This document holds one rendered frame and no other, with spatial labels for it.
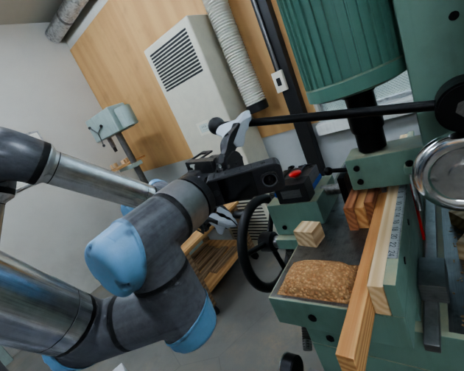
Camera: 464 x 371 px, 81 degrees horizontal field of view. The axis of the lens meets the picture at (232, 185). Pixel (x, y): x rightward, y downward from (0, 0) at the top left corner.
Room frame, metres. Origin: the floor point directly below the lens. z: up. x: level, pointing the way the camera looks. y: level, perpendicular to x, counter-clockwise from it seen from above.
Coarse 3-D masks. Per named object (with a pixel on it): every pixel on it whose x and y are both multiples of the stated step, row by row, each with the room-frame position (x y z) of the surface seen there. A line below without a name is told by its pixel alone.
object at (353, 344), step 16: (368, 240) 0.38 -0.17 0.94; (368, 256) 0.35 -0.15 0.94; (368, 272) 0.32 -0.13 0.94; (352, 304) 0.28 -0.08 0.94; (368, 304) 0.28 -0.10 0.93; (352, 320) 0.26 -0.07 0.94; (368, 320) 0.27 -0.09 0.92; (352, 336) 0.24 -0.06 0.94; (368, 336) 0.26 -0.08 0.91; (336, 352) 0.23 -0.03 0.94; (352, 352) 0.22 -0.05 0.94; (352, 368) 0.22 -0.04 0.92
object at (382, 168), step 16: (400, 144) 0.47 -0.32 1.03; (416, 144) 0.44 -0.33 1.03; (352, 160) 0.50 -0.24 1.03; (368, 160) 0.49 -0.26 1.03; (384, 160) 0.47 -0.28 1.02; (400, 160) 0.45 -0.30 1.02; (352, 176) 0.51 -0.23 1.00; (368, 176) 0.49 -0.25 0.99; (384, 176) 0.47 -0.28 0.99; (400, 176) 0.46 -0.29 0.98
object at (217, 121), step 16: (448, 80) 0.33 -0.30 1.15; (448, 96) 0.30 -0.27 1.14; (320, 112) 0.42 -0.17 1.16; (336, 112) 0.40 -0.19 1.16; (352, 112) 0.39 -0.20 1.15; (368, 112) 0.37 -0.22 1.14; (384, 112) 0.36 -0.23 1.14; (400, 112) 0.35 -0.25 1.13; (416, 112) 0.34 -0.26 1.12; (448, 112) 0.30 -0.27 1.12; (208, 128) 0.55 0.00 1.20; (448, 128) 0.31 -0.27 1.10
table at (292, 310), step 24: (336, 216) 0.56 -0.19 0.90; (288, 240) 0.60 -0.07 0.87; (336, 240) 0.48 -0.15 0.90; (360, 240) 0.44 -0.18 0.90; (288, 264) 0.47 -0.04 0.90; (408, 288) 0.31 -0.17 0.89; (288, 312) 0.38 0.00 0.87; (312, 312) 0.35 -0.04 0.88; (336, 312) 0.33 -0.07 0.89; (408, 312) 0.28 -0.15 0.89; (384, 336) 0.29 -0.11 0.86; (408, 336) 0.27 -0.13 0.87
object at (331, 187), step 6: (342, 174) 0.54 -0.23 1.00; (342, 180) 0.53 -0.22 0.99; (348, 180) 0.55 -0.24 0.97; (324, 186) 0.60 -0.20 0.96; (330, 186) 0.59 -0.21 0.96; (336, 186) 0.58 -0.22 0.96; (342, 186) 0.53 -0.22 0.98; (348, 186) 0.54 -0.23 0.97; (330, 192) 0.59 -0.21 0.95; (336, 192) 0.58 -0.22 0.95; (342, 192) 0.54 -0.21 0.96; (348, 192) 0.53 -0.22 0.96
